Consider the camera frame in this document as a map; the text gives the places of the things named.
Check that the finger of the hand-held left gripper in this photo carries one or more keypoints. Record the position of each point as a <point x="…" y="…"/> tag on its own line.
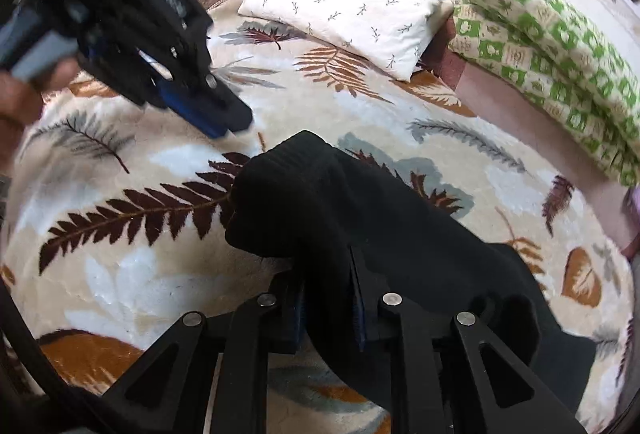
<point x="227" y="109"/>
<point x="192" y="114"/>

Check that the pink upholstered bed headboard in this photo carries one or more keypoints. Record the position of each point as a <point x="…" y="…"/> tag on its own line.
<point x="500" y="99"/>

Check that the green checkered folded quilt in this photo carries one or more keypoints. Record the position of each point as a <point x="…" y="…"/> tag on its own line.
<point x="540" y="39"/>

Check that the leaf print fleece blanket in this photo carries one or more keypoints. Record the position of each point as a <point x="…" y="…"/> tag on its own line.
<point x="150" y="139"/>

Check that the black pants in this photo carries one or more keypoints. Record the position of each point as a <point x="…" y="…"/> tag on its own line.
<point x="325" y="204"/>

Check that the purple floral pillow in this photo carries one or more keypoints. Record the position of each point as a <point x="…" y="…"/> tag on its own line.
<point x="634" y="206"/>

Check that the person's left hand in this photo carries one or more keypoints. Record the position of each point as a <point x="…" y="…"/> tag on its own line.
<point x="20" y="104"/>

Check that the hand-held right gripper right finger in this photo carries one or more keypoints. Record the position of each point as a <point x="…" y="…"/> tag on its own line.
<point x="359" y="314"/>

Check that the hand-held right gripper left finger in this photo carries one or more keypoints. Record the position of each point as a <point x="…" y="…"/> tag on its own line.
<point x="296" y="319"/>

